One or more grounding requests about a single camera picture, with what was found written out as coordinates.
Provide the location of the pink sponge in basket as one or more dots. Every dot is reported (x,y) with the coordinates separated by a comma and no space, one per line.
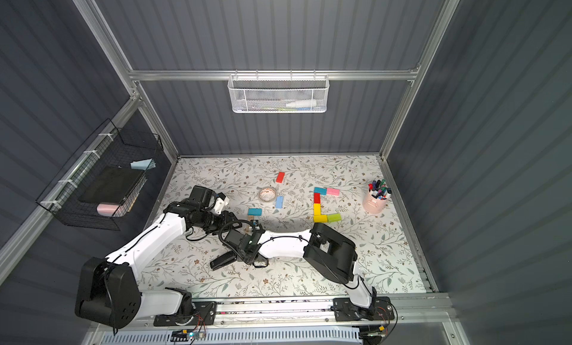
(107,209)

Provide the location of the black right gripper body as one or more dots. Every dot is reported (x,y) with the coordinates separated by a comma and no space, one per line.
(239,250)

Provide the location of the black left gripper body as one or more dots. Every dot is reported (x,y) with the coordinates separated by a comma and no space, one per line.
(224,220)

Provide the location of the light blue block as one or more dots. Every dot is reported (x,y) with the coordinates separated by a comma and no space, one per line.
(279,202)

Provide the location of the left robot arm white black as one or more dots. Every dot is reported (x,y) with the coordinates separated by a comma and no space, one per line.
(108,291)

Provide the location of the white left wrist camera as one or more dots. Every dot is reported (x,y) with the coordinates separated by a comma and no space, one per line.
(220,203)

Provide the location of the pink cup of markers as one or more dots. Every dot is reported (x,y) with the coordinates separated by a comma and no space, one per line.
(377,197)

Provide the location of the light blue sponge in basket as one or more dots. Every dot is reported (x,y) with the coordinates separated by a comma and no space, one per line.
(143,165)

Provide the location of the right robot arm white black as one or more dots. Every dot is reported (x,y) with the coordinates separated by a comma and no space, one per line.
(330,253)

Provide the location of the black stapler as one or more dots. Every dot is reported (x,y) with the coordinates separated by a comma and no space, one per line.
(223,260)

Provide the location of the white wire mesh basket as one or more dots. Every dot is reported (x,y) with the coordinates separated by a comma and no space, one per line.
(270,96)

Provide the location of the black pad in basket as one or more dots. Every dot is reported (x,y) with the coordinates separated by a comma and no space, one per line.
(112,185)

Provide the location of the teal block small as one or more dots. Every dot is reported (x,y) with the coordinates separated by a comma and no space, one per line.
(321,191)

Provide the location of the lime green block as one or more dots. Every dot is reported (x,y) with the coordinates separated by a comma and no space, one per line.
(333,218)

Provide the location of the white tape roll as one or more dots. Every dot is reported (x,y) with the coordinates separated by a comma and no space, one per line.
(268,194)

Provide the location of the white bottle in basket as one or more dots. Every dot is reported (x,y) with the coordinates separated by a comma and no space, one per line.
(302,104)

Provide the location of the black wire wall basket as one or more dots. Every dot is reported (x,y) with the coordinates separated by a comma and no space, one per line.
(118,147)

